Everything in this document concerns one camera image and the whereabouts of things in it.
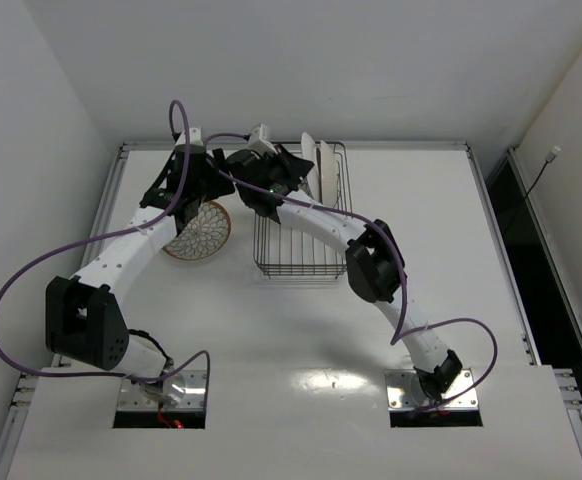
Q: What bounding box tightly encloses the white plate orange sunburst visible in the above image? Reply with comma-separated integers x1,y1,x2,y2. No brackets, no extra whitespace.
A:
300,131,322,199

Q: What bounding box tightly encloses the orange rimmed floral plate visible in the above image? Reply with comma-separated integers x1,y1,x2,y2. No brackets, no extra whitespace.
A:
320,141,338,207
162,201,232,261

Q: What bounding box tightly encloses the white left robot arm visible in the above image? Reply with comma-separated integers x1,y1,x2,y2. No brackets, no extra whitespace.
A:
45,145,313,386

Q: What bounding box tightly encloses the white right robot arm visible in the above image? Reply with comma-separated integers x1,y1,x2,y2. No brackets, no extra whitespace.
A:
226,146,462,401

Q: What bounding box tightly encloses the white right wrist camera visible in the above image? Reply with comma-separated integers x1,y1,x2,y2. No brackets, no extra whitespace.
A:
247,124,276,155

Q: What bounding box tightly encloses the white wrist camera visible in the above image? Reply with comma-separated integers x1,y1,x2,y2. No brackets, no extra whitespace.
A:
247,124,276,155
178,127,204,147

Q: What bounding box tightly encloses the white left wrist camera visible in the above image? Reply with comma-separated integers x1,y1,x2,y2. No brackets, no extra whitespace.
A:
178,127,204,147

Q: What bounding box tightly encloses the grey wire dish rack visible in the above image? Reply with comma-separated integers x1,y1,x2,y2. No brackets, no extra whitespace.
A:
253,141,353,281

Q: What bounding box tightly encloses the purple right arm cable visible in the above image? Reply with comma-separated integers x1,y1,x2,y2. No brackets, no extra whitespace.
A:
204,132,499,414

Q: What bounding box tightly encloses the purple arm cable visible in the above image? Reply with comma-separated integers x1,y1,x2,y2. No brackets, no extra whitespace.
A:
0,99,212,407
204,132,499,414

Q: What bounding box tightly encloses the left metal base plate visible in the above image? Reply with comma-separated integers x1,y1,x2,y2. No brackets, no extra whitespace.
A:
117,370,208,413

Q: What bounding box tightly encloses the metal base plate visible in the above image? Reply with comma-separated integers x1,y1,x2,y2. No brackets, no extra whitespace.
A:
117,370,208,413
385,369,479,412

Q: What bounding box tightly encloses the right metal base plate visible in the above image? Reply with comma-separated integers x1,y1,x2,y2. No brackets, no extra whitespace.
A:
385,369,479,412

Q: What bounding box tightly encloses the black wall cable with plug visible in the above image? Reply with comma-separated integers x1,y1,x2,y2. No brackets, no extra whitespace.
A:
524,145,562,201

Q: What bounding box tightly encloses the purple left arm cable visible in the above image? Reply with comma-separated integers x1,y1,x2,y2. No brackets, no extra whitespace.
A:
0,99,212,407

